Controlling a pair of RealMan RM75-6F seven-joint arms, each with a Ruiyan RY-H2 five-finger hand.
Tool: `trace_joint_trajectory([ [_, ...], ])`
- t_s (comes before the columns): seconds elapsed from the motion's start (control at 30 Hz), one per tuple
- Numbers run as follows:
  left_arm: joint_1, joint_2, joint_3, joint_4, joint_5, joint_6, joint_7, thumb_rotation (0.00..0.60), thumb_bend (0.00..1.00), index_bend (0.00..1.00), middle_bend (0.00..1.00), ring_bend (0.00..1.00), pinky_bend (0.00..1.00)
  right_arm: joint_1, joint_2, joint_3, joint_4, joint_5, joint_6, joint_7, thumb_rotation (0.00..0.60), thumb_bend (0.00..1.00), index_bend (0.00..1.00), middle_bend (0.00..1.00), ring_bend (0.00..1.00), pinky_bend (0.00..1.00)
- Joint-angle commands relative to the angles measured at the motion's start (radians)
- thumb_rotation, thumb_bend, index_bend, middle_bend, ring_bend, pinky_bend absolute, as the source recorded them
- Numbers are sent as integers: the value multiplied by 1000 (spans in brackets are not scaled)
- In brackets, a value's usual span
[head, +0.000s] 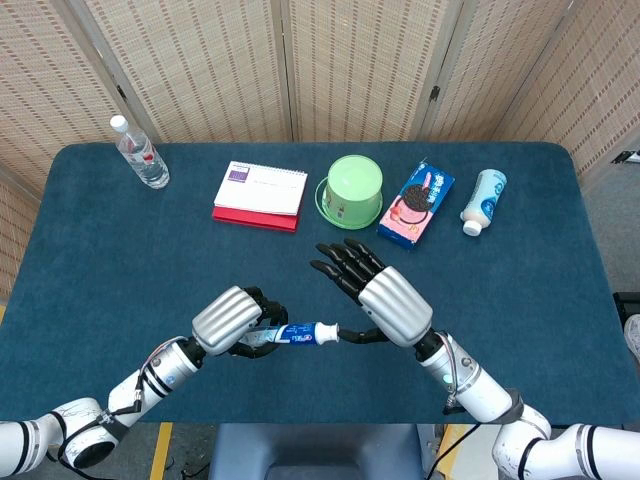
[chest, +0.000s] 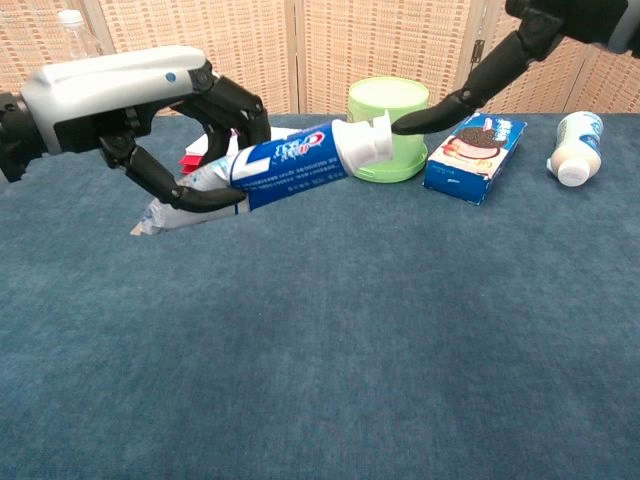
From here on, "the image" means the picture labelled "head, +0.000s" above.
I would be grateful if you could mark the white milk drink bottle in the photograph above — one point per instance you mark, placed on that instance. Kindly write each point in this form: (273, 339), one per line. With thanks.
(487, 197)

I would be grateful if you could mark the white red desk calendar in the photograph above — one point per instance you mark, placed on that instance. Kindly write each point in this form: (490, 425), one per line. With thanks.
(260, 190)

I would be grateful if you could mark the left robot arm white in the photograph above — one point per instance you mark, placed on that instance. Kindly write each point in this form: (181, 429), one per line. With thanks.
(165, 370)

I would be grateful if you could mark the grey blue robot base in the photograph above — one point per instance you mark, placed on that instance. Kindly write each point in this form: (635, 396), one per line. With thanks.
(310, 450)

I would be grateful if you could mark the white yellow cardboard box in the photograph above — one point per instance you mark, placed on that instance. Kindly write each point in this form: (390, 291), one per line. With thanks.
(450, 450)

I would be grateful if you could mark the green plastic bucket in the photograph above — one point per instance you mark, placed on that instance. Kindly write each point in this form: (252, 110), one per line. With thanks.
(352, 185)

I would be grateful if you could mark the blue white toothpaste tube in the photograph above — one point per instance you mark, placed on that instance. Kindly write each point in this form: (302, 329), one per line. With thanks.
(300, 334)

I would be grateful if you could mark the black box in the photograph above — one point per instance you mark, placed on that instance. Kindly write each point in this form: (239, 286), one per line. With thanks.
(627, 305)

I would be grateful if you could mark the bamboo folding screen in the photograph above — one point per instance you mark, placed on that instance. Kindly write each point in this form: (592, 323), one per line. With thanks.
(210, 65)

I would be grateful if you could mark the clear plastic water bottle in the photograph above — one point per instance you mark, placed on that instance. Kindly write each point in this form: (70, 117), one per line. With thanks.
(145, 160)

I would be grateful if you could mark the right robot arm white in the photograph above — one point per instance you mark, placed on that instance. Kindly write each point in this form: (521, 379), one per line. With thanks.
(480, 385)

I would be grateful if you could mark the blue pink cookie box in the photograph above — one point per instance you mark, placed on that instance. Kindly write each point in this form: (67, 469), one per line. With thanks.
(415, 205)

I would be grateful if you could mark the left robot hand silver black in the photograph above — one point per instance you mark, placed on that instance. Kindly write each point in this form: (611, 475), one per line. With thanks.
(225, 320)

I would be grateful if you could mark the dark blue cloth-covered table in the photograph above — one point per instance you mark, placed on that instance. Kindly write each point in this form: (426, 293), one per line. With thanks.
(150, 260)

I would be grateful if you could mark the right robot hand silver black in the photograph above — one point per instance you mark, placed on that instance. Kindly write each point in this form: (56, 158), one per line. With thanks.
(395, 305)

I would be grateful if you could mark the white sneaker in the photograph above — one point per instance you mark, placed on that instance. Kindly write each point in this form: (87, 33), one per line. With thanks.
(634, 335)

